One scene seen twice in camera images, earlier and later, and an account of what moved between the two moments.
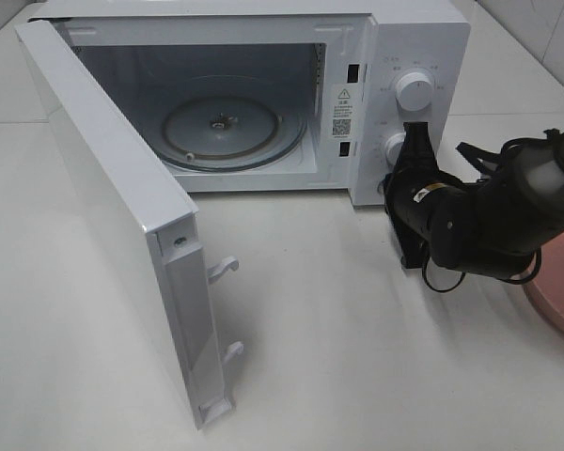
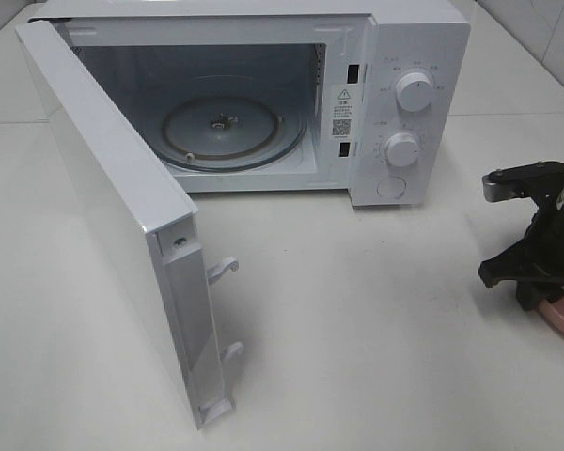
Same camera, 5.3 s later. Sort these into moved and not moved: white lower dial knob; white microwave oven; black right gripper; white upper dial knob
Moved: black right gripper
Not moved: white lower dial knob; white upper dial knob; white microwave oven
